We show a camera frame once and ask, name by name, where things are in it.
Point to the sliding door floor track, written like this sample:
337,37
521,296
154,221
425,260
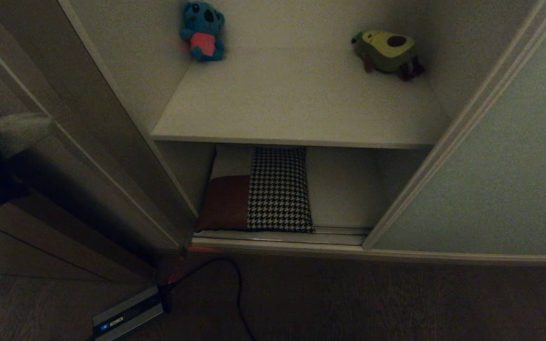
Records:
277,237

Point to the white wardrobe shelf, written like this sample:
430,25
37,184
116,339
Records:
296,99

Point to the white wardrobe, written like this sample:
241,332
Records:
126,118

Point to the pale sliding wardrobe door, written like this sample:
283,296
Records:
500,166

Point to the houndstooth and brown patchwork pillow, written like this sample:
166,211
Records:
273,189

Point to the blue and pink plush toy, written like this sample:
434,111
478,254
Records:
202,28

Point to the green avocado plush toy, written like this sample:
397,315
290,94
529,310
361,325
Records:
386,49

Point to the black and silver power box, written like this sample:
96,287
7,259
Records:
128,315

